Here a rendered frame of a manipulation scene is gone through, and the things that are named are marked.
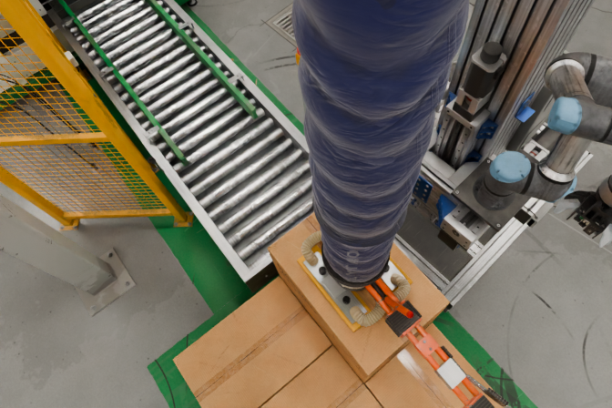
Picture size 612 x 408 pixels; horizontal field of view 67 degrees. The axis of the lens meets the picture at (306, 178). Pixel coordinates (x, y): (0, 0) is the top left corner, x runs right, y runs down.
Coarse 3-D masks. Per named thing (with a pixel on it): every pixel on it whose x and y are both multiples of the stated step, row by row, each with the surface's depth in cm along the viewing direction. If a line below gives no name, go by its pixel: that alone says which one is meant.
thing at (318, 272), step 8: (312, 248) 180; (320, 256) 178; (304, 264) 177; (320, 264) 177; (312, 272) 175; (320, 272) 173; (312, 280) 175; (320, 280) 174; (320, 288) 173; (328, 296) 171; (344, 296) 168; (352, 296) 170; (336, 304) 170; (344, 304) 169; (352, 304) 169; (360, 304) 169; (344, 312) 168; (368, 312) 168; (344, 320) 167; (352, 320) 166; (352, 328) 166
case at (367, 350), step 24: (312, 216) 189; (288, 240) 185; (288, 264) 180; (408, 264) 177; (312, 288) 175; (432, 288) 172; (312, 312) 191; (336, 312) 171; (432, 312) 168; (336, 336) 168; (360, 336) 166; (384, 336) 166; (360, 360) 163; (384, 360) 162
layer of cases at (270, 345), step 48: (288, 288) 216; (240, 336) 208; (288, 336) 207; (432, 336) 202; (192, 384) 200; (240, 384) 199; (288, 384) 198; (336, 384) 196; (384, 384) 195; (432, 384) 194
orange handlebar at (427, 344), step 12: (372, 288) 160; (384, 288) 159; (396, 300) 157; (420, 324) 154; (408, 336) 152; (420, 348) 150; (432, 348) 149; (432, 360) 148; (444, 360) 148; (468, 384) 144
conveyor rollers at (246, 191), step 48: (144, 0) 312; (144, 48) 293; (144, 96) 274; (192, 96) 272; (192, 144) 258; (240, 144) 255; (288, 144) 252; (192, 192) 243; (240, 192) 240; (240, 240) 231
